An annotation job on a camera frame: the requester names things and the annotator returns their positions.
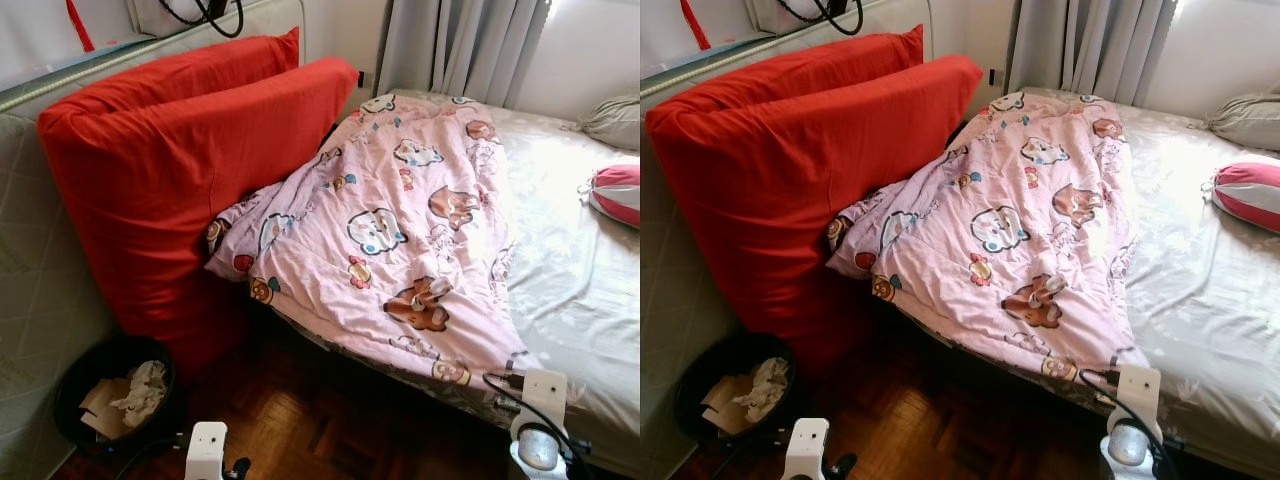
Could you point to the white tissue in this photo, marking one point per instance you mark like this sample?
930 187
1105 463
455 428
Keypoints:
765 388
142 390

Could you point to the pink cartoon print blanket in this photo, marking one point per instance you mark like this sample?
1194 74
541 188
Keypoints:
400 230
1020 230

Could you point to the brown cardboard piece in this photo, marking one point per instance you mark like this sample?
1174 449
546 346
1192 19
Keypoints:
720 405
98 408

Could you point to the black waste bin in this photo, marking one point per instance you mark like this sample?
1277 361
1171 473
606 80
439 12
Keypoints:
70 385
690 385

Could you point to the large red cushion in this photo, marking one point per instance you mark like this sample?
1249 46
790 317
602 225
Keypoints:
820 62
790 190
200 65
170 190

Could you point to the bed with grey floral sheet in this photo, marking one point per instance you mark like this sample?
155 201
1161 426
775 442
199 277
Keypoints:
1210 300
580 290

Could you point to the red white striped bolster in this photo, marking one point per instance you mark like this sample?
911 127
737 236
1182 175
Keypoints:
620 195
1250 195

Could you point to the olive grey pillow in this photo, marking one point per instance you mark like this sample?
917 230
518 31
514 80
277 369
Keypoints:
615 122
1245 120

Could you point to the grey curtain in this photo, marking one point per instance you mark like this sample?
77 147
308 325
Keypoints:
460 45
1090 45

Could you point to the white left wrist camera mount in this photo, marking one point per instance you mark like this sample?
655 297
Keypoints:
206 450
806 447

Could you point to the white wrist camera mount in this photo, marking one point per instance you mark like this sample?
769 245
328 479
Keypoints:
806 447
206 450
545 395
1140 390

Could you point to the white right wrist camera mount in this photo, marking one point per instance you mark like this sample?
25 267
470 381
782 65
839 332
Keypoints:
545 395
1140 390

